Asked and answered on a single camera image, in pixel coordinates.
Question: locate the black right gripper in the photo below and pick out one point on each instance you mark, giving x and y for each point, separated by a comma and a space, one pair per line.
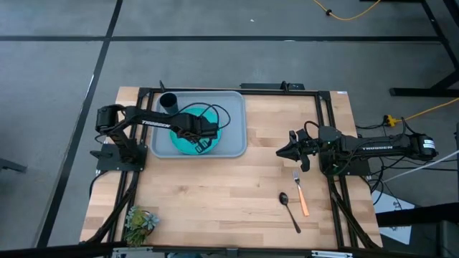
308, 147

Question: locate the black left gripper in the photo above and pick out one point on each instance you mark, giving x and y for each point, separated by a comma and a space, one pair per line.
188, 125

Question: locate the teal round plate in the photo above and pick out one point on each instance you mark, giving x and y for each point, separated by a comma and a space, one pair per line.
181, 141

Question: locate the black spoon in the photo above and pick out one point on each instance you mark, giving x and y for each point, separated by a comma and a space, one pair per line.
284, 199

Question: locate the black ribbed cup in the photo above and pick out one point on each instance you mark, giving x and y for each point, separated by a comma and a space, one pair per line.
168, 102

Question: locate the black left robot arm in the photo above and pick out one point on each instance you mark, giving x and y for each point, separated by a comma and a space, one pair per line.
154, 122

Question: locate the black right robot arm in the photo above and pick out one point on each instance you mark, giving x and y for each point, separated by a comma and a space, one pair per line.
380, 145

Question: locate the grey plastic tray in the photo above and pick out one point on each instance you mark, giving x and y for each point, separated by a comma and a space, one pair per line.
233, 107

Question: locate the small succulent plant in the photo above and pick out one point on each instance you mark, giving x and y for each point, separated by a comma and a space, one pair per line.
140, 224

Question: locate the white paper sheet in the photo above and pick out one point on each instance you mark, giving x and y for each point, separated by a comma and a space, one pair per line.
391, 204

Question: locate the black beam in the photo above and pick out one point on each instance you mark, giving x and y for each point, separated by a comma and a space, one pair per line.
416, 215

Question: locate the black floor stand foot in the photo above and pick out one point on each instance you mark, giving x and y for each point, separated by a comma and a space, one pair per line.
10, 165

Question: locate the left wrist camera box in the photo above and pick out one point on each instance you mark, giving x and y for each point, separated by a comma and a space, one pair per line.
209, 129

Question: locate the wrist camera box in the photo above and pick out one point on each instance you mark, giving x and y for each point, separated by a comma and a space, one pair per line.
209, 129
328, 133

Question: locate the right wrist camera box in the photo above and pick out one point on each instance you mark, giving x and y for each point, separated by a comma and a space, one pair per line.
328, 133

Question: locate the black aluminium table frame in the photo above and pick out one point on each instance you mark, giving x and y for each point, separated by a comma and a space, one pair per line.
322, 107

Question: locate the black table leg frame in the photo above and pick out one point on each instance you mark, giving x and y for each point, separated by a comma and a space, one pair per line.
423, 92

